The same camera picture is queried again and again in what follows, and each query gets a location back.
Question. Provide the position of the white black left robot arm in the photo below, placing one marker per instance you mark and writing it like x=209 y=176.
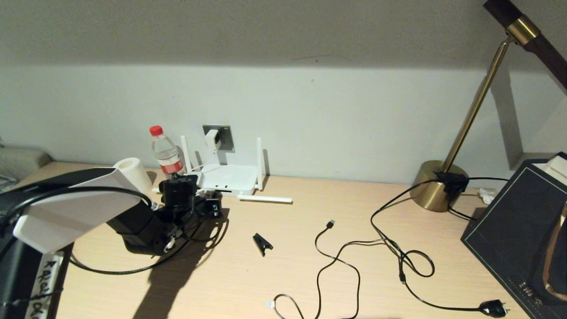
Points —
x=66 y=212

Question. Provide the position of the small white connector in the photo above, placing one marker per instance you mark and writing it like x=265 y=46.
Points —
x=487 y=197

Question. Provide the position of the clear water bottle red cap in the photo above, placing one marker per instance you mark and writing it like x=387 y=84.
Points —
x=166 y=153

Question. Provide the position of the white paper roll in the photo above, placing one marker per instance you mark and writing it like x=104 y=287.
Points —
x=133 y=170

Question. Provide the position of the black plastic clip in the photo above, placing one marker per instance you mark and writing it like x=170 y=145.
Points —
x=262 y=243

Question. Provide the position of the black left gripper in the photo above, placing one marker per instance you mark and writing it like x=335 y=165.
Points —
x=212 y=209

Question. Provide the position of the black box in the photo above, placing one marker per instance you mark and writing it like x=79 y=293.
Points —
x=509 y=230

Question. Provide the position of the white power adapter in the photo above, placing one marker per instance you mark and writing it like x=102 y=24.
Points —
x=212 y=139

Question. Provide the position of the grey cushion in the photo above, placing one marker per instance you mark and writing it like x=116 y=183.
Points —
x=22 y=161

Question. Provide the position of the white router with antennas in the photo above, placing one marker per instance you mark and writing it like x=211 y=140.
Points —
x=234 y=177

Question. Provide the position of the brass desk lamp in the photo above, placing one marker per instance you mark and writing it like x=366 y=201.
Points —
x=432 y=195

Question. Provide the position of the white box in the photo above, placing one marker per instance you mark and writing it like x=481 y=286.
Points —
x=556 y=170

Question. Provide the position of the grey wall socket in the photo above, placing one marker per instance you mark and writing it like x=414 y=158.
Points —
x=227 y=137

